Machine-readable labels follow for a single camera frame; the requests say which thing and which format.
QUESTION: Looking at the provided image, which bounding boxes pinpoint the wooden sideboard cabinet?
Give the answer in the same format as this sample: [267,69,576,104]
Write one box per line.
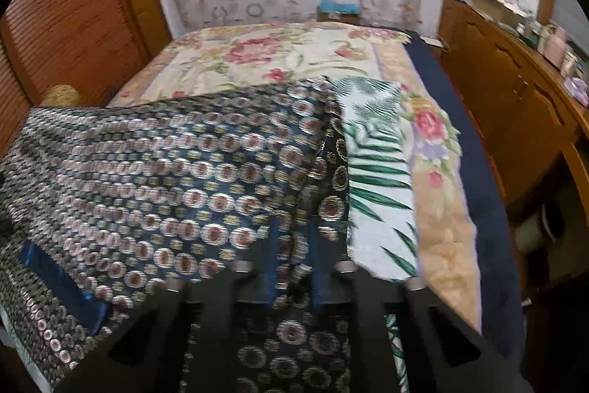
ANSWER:
[437,0,588,206]

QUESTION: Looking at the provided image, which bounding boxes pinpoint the floral bed quilt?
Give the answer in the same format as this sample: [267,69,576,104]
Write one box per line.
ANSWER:
[113,22,482,326]

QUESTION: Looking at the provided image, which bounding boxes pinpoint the navy patterned silk shirt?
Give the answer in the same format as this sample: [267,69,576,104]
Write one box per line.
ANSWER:
[1,78,352,392]

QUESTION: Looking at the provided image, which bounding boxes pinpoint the palm leaf print towel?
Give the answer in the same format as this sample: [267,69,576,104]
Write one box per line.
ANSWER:
[331,77,418,392]

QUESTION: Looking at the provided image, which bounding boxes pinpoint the cardboard box on cabinet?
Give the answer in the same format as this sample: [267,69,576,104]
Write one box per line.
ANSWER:
[469,0,528,28]

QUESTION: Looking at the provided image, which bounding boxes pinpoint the pink thermos jug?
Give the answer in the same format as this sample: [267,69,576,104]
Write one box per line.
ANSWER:
[543,25,567,69]

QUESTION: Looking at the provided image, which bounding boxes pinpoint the cardboard box with blue cloth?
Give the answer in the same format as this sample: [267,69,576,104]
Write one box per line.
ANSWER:
[317,0,360,25]

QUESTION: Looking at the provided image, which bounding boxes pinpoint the gold brocade pillow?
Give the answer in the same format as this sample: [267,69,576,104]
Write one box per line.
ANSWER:
[41,85,82,108]

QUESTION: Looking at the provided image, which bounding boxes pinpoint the brown louvered wardrobe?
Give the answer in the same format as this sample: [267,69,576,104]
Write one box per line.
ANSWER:
[1,0,171,148]

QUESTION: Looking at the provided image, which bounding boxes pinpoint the navy blue bed sheet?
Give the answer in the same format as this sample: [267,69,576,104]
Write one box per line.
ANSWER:
[405,31,525,363]

